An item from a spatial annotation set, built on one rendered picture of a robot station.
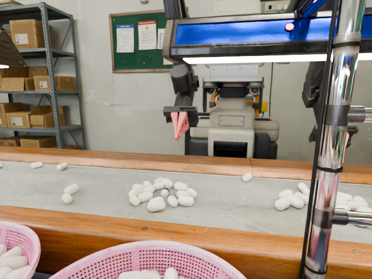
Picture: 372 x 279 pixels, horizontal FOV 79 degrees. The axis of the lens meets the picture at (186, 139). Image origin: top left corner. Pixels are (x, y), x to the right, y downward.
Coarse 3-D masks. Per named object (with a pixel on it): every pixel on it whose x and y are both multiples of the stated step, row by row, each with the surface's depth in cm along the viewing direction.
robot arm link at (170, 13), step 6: (168, 0) 66; (174, 0) 66; (168, 6) 67; (174, 6) 67; (168, 12) 68; (174, 12) 68; (180, 12) 69; (168, 18) 69; (174, 18) 68; (192, 66) 78; (192, 72) 74; (192, 78) 75
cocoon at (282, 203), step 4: (280, 200) 47; (284, 200) 47; (288, 200) 48; (276, 204) 47; (280, 204) 46; (284, 204) 46; (288, 204) 47; (276, 208) 47; (280, 208) 46; (284, 208) 47
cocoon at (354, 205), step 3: (348, 201) 48; (351, 201) 47; (354, 201) 47; (357, 201) 47; (348, 204) 47; (351, 204) 47; (354, 204) 46; (357, 204) 46; (360, 204) 46; (363, 204) 46; (351, 207) 47; (354, 207) 46; (357, 207) 46; (366, 207) 45; (354, 210) 47
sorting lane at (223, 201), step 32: (0, 192) 56; (32, 192) 56; (96, 192) 56; (128, 192) 56; (160, 192) 56; (224, 192) 56; (256, 192) 56; (352, 192) 56; (192, 224) 42; (224, 224) 42; (256, 224) 42; (288, 224) 42; (352, 224) 42
